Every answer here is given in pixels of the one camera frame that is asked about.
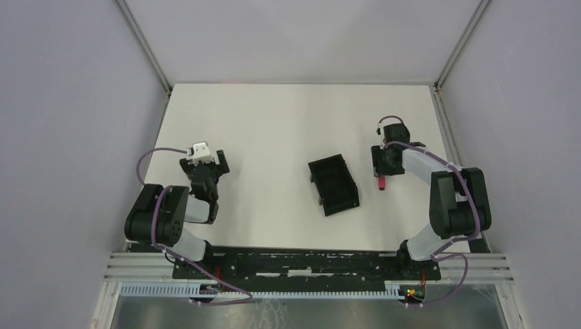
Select right aluminium side rail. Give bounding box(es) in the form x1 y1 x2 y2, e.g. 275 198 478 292
429 84 491 254

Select red handled screwdriver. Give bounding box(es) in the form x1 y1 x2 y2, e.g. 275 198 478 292
378 175 386 191

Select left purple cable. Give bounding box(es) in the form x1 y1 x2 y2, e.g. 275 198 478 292
137 147 254 306

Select purple cable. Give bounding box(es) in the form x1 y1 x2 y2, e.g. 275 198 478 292
137 147 254 306
378 115 483 308

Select black plastic bin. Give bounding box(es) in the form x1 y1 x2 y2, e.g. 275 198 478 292
308 154 360 217

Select white slotted cable duct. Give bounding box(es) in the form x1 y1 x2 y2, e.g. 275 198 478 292
120 282 404 301

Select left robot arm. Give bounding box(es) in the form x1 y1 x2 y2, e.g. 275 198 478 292
124 142 230 262

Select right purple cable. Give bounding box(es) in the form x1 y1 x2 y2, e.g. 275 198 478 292
378 115 483 308

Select right aluminium corner post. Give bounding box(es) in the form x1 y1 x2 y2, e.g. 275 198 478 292
434 0 492 91

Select left aluminium corner post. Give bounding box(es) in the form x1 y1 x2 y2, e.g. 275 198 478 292
113 0 173 97

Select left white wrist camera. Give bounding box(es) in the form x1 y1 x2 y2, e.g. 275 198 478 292
186 141 214 165

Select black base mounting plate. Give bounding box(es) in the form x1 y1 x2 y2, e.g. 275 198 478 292
200 246 441 293

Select aluminium corner post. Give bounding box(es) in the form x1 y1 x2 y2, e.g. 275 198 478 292
113 0 173 97
434 0 492 91

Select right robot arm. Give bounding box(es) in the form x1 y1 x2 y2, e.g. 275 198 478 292
371 121 492 273

